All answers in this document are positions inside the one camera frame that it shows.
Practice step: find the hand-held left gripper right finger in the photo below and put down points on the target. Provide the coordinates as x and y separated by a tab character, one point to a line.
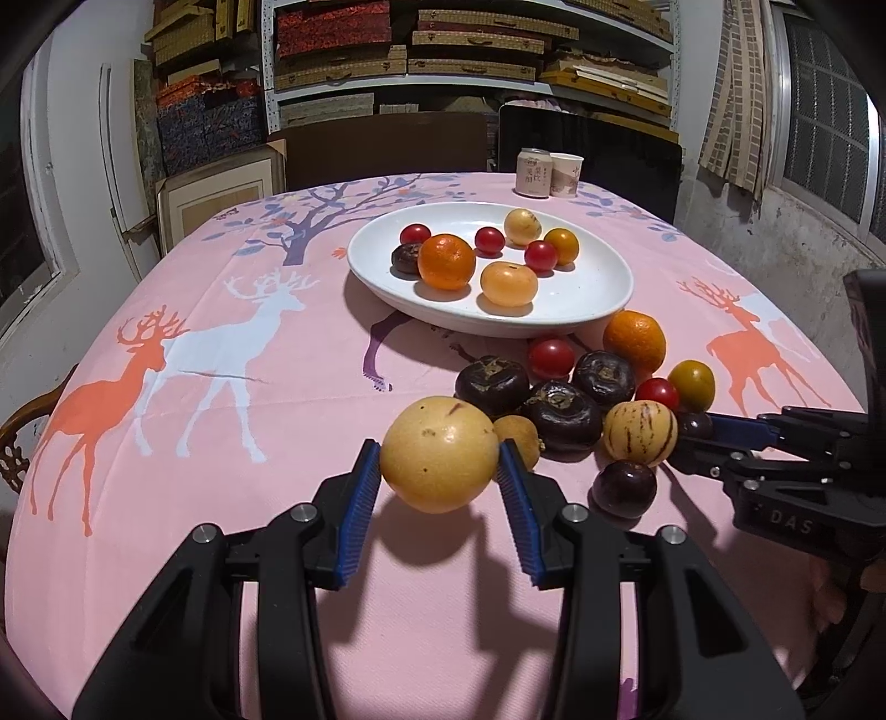
519	519

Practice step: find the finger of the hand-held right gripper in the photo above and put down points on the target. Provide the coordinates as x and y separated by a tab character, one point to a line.
740	430
699	458

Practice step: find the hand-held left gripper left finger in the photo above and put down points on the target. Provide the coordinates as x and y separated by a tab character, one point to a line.
356	519

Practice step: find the dark purple plum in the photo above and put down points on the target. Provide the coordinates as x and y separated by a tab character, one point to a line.
623	488
692	424

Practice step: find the orange yellow cherry tomato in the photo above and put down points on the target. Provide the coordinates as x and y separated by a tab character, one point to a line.
691	385
561	246

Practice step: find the striped pepino melon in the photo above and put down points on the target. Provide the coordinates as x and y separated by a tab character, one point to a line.
630	433

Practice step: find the red cherry tomato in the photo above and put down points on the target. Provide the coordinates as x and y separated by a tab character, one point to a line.
656	393
540	255
551	356
489	239
415	233

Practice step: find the small tan longan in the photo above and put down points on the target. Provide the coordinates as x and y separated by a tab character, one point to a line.
522	436

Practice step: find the large yellow plum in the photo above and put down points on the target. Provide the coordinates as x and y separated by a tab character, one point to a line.
439	453

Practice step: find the dark brown water chestnut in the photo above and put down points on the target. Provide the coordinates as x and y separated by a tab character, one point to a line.
562	415
603	377
493	384
405	259

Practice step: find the orange mandarin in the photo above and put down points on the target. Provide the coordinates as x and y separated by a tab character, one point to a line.
633	340
446	261

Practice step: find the white oval plate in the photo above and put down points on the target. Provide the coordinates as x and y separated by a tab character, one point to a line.
588	291

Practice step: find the yellow orange persimmon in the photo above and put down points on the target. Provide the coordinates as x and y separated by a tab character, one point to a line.
509	282

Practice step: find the pale yellow plum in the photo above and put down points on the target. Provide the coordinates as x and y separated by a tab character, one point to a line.
522	226

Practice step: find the person's right hand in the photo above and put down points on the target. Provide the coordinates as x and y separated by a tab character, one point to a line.
829	592

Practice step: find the pink deer print tablecloth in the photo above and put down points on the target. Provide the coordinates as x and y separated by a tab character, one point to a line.
207	484

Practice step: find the black glossy panel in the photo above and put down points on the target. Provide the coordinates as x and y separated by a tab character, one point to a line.
623	152

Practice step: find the printed paper cup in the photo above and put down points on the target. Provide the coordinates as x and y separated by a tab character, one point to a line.
567	176

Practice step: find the window with metal grille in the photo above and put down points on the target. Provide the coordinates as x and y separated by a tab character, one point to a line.
824	118

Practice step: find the checked hanging cloth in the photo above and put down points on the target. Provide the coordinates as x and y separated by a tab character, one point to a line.
737	104

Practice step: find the beige drink can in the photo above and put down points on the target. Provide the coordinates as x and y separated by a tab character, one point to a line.
533	173

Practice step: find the carved wooden chair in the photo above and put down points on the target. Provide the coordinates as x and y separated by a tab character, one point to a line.
21	433

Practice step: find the wooden framed panel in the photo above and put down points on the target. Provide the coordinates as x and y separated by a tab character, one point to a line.
214	201

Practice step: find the dark brown board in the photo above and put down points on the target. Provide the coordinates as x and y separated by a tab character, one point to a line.
387	149

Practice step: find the blue patterned fabric boxes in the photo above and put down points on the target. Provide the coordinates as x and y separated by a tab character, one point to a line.
207	135

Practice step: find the white long board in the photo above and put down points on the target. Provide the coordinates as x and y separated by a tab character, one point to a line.
121	173

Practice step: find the white metal shelf rack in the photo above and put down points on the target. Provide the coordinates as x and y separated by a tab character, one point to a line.
346	86

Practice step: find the grey marble slab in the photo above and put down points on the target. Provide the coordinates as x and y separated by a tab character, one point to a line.
147	118

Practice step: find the orange red fabric box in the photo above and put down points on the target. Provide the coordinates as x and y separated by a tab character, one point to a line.
201	90

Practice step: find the shelf of flat gift boxes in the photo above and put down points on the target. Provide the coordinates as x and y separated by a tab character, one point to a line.
471	48

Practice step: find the large red patterned box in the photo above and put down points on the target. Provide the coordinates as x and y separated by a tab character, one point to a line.
332	38

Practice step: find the pile of yellow cardboard boxes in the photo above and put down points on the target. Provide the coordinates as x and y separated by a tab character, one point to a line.
187	41

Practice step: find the flat red patterned box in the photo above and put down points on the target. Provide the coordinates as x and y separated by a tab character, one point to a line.
332	10

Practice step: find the aluminium frame window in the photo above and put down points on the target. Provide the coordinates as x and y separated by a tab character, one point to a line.
28	208

